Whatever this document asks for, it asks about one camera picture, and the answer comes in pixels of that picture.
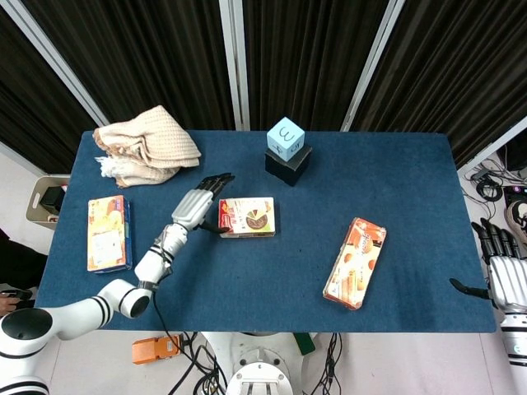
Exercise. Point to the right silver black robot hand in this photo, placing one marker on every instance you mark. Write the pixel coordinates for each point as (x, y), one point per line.
(508, 275)

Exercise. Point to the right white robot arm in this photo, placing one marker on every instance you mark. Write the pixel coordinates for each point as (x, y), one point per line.
(514, 337)

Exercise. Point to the beige knitted blanket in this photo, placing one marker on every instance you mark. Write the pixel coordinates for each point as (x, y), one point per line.
(152, 144)

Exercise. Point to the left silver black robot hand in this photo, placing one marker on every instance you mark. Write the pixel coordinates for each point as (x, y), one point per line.
(193, 207)

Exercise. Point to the beige plastic bin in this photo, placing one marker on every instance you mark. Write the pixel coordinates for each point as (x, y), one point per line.
(35, 201)

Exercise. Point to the dark green object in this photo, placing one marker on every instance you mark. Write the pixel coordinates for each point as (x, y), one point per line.
(305, 343)

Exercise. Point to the blue edged snack box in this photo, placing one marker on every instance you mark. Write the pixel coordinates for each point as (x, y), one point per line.
(107, 234)

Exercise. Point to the black cardboard box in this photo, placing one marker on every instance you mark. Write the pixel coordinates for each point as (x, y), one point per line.
(288, 170)

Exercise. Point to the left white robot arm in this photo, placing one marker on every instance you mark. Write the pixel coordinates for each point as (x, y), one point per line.
(82, 310)

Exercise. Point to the black curtain panel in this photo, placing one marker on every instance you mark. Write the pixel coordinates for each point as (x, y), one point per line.
(453, 61)
(309, 61)
(33, 115)
(144, 61)

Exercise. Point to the orange egg roll box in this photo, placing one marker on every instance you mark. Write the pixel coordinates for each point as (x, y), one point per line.
(354, 263)

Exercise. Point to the white red cookie box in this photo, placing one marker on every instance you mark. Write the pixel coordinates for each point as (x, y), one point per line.
(251, 218)

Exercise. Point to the white frame post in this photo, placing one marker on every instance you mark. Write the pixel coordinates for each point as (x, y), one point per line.
(494, 146)
(236, 82)
(62, 70)
(372, 61)

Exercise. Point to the light blue numbered foam cube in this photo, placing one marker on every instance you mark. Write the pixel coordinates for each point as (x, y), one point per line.
(284, 138)

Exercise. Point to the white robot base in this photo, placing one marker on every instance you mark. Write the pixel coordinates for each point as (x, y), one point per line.
(255, 362)

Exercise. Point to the black object in bin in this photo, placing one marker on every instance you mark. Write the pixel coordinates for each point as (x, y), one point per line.
(51, 199)

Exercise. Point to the blue felt table cover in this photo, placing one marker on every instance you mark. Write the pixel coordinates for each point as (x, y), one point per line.
(267, 288)

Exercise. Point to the orange foot pedal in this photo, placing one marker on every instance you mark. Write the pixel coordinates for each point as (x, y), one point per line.
(154, 349)

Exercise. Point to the white black sneaker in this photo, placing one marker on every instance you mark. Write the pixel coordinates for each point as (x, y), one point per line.
(516, 218)

